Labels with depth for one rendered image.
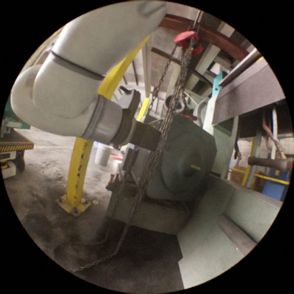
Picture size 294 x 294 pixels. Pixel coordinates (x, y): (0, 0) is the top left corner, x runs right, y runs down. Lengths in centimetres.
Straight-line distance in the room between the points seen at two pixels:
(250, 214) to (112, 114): 53
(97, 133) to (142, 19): 18
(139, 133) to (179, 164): 34
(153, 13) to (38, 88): 16
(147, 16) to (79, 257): 80
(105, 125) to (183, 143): 40
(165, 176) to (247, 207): 40
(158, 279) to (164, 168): 64
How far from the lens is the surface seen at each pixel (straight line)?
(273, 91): 70
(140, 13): 15
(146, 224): 92
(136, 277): 69
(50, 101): 15
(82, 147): 69
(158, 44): 175
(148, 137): 20
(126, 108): 22
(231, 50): 115
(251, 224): 48
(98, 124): 17
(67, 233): 76
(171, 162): 49
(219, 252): 58
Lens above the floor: 63
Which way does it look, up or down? level
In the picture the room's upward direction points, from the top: 20 degrees clockwise
